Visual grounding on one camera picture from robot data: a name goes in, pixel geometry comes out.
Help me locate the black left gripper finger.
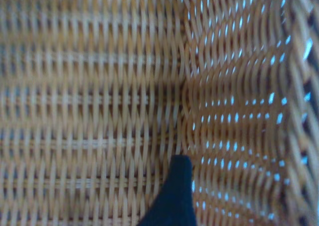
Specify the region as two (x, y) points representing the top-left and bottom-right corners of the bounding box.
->
(136, 155), (198, 226)

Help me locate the orange-tan wicker basket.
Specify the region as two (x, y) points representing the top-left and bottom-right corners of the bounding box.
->
(0, 0), (319, 226)

